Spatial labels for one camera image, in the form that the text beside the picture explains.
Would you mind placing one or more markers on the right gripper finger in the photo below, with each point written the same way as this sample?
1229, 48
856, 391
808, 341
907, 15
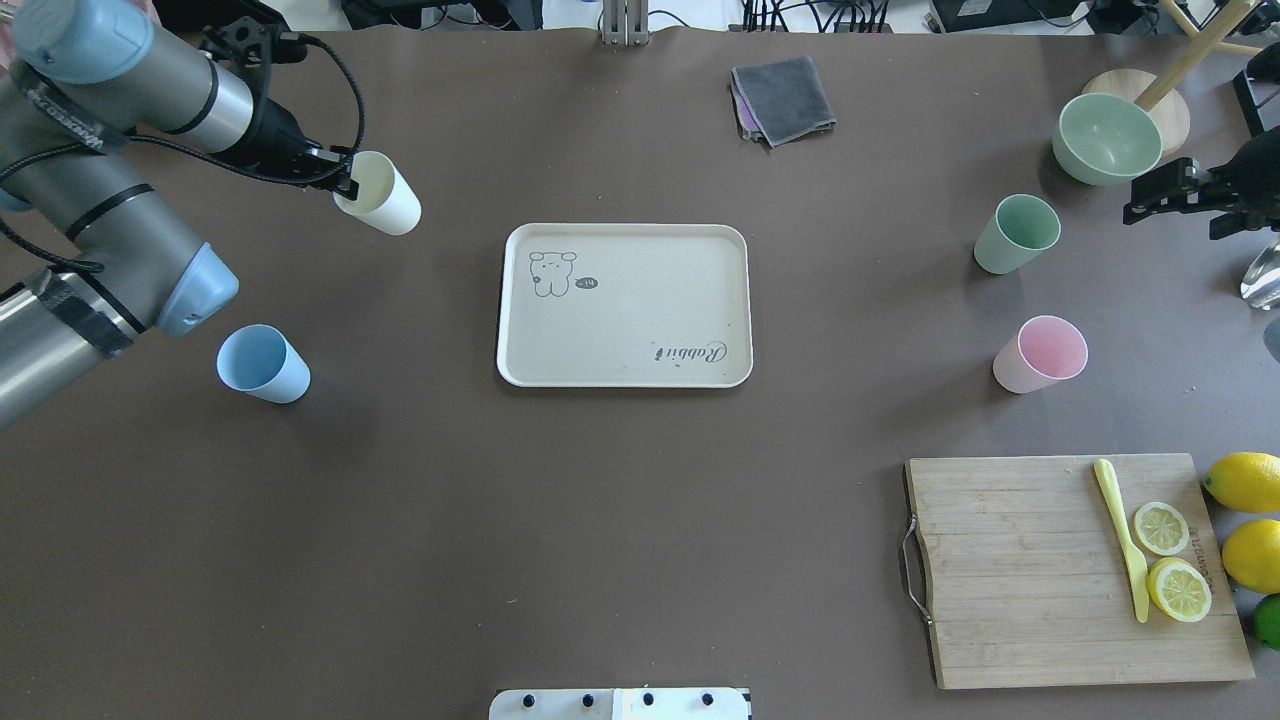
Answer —
1171, 187

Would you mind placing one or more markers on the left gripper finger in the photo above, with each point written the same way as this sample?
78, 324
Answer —
346, 188

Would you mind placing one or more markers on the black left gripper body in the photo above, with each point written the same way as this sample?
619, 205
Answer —
275, 134

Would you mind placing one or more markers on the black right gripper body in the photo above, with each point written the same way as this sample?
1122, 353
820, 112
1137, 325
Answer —
1258, 170

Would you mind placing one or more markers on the cream white cup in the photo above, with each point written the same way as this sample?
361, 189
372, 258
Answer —
384, 198

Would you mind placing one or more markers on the pink cup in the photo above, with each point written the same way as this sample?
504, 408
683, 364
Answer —
1046, 350

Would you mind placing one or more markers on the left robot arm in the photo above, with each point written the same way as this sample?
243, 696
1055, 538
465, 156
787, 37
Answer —
87, 79

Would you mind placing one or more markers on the beige rabbit tray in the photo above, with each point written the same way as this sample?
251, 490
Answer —
625, 305

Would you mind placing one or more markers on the green bowl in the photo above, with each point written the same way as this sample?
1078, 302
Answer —
1103, 140

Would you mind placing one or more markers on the wooden cup rack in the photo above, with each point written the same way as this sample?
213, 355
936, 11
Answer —
1158, 95

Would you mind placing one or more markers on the clear glass cup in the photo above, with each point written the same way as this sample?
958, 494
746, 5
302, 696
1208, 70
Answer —
1260, 283

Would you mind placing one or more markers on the green cup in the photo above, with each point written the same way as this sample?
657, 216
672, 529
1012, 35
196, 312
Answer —
1022, 227

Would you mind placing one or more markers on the blue cup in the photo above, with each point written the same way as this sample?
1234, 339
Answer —
259, 360

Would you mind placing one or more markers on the whole lemon outer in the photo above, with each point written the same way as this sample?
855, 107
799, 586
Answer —
1245, 482

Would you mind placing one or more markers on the upper lemon slice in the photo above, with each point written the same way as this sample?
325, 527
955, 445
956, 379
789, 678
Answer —
1160, 528

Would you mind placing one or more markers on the lemon slice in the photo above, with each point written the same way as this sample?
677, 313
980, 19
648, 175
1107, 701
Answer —
1179, 590
1160, 528

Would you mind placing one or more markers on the whole lemon near lime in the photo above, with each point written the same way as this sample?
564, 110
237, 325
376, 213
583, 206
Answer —
1250, 556

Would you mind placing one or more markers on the yellow plastic knife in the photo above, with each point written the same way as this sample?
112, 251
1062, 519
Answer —
1135, 562

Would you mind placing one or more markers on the lower lemon slice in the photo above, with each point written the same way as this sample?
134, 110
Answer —
1179, 590

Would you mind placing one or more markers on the purple cloth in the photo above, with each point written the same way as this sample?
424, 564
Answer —
748, 123

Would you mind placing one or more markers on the grey cloth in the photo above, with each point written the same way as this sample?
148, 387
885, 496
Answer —
787, 98

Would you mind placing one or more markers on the wooden cutting board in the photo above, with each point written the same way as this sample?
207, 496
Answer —
1025, 585

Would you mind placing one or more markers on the green lime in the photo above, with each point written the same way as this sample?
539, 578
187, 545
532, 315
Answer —
1266, 622

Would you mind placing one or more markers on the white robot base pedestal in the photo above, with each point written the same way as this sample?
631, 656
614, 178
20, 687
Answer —
623, 703

